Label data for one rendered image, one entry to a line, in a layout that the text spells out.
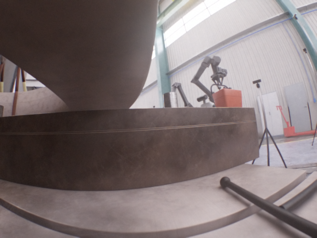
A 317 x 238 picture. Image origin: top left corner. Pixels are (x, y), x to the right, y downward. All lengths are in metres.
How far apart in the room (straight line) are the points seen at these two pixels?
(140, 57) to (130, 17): 0.20
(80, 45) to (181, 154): 0.63
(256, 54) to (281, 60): 1.47
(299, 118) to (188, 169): 6.72
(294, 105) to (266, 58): 2.69
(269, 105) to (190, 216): 6.46
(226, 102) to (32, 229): 1.06
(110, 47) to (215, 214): 0.60
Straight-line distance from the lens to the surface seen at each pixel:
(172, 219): 0.40
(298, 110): 7.16
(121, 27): 0.42
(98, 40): 0.46
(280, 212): 0.36
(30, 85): 4.79
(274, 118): 6.63
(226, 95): 0.92
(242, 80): 7.82
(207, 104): 1.93
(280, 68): 7.60
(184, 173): 0.70
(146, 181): 0.65
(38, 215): 0.51
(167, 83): 11.13
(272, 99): 6.71
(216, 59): 1.07
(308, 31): 7.34
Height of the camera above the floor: 0.53
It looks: 9 degrees up
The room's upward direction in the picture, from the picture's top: 5 degrees counter-clockwise
